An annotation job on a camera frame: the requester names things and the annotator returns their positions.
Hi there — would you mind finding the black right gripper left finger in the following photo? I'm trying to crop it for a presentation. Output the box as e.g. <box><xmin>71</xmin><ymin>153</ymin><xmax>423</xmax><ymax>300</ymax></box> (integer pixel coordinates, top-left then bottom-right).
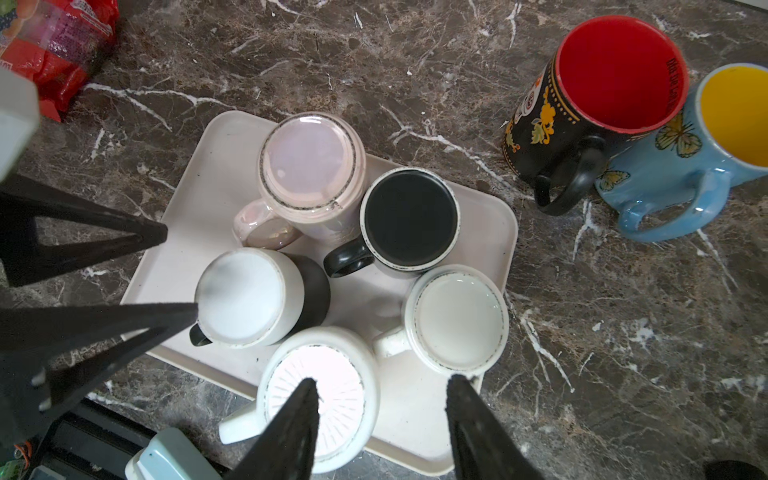
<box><xmin>225</xmin><ymin>378</ymin><xmax>320</xmax><ymax>480</ymax></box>

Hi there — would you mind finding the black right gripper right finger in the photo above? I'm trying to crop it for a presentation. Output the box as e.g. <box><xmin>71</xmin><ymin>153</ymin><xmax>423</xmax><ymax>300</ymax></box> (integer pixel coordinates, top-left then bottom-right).
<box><xmin>446</xmin><ymin>374</ymin><xmax>543</xmax><ymax>480</ymax></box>

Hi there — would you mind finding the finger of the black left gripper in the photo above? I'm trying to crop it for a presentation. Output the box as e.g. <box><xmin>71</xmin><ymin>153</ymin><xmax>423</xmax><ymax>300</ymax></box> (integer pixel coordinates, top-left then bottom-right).
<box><xmin>0</xmin><ymin>173</ymin><xmax>169</xmax><ymax>288</ymax></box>
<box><xmin>1</xmin><ymin>303</ymin><xmax>198</xmax><ymax>444</ymax></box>

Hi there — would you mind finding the black and white mug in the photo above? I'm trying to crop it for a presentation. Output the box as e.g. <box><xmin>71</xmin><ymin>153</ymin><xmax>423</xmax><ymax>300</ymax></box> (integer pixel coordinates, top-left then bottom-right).
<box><xmin>189</xmin><ymin>248</ymin><xmax>331</xmax><ymax>348</ymax></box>

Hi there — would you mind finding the blue butterfly mug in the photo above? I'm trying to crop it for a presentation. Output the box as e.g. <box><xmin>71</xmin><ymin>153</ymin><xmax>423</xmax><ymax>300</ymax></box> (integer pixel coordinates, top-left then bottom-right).
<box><xmin>595</xmin><ymin>63</ymin><xmax>767</xmax><ymax>243</ymax></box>

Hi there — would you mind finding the black skull mug red inside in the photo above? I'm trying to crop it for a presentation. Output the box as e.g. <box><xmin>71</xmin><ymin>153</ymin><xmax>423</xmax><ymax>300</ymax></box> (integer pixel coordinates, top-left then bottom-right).
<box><xmin>502</xmin><ymin>15</ymin><xmax>689</xmax><ymax>216</ymax></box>

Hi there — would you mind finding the white ribbed mug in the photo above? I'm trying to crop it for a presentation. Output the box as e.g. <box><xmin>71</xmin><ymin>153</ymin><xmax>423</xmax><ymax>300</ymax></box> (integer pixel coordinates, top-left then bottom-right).
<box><xmin>219</xmin><ymin>326</ymin><xmax>380</xmax><ymax>474</ymax></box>

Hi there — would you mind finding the cream white mug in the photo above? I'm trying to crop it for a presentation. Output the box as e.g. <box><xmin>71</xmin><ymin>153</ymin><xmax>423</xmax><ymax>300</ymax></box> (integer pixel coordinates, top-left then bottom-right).
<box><xmin>373</xmin><ymin>264</ymin><xmax>509</xmax><ymax>378</ymax></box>

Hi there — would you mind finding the small black mug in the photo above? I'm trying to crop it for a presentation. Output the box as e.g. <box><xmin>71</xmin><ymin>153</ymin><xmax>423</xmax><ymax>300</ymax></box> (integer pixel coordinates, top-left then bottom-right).
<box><xmin>323</xmin><ymin>167</ymin><xmax>461</xmax><ymax>278</ymax></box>

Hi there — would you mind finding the pink ceramic mug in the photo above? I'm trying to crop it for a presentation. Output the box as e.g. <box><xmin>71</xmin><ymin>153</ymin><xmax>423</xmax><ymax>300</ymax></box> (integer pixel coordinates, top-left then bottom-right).
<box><xmin>233</xmin><ymin>112</ymin><xmax>367</xmax><ymax>250</ymax></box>

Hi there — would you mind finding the light blue white stapler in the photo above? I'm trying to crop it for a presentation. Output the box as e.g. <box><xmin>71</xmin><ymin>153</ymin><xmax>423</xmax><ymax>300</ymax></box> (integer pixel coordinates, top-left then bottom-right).
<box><xmin>124</xmin><ymin>427</ymin><xmax>222</xmax><ymax>480</ymax></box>

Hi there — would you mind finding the beige plastic tray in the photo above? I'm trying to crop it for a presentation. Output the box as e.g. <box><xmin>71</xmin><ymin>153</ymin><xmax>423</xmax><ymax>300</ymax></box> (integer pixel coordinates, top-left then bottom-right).
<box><xmin>123</xmin><ymin>111</ymin><xmax>518</xmax><ymax>476</ymax></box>

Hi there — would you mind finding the red snack bag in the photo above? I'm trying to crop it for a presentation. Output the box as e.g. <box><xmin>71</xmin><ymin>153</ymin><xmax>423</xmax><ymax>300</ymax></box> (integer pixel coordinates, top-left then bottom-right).
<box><xmin>1</xmin><ymin>0</ymin><xmax>119</xmax><ymax>122</ymax></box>

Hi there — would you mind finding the small bottle black cap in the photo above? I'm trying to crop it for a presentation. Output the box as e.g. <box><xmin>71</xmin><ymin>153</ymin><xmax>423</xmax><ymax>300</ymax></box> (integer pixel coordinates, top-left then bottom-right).
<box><xmin>703</xmin><ymin>460</ymin><xmax>768</xmax><ymax>480</ymax></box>

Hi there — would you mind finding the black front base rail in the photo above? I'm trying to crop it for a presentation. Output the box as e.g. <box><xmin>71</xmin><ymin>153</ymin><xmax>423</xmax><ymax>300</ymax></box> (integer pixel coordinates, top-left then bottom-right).
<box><xmin>23</xmin><ymin>398</ymin><xmax>229</xmax><ymax>480</ymax></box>

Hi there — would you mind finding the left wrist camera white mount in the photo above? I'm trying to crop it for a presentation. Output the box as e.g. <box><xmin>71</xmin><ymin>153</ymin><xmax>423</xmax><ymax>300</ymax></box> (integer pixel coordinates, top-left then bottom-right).
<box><xmin>0</xmin><ymin>68</ymin><xmax>40</xmax><ymax>181</ymax></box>

